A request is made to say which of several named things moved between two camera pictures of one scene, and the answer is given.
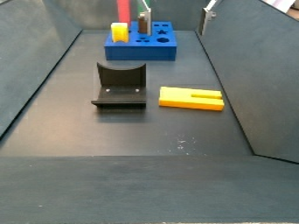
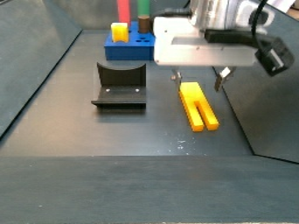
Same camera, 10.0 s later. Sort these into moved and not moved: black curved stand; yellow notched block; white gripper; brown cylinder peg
Moved: white gripper
Not moved: yellow notched block; brown cylinder peg; black curved stand
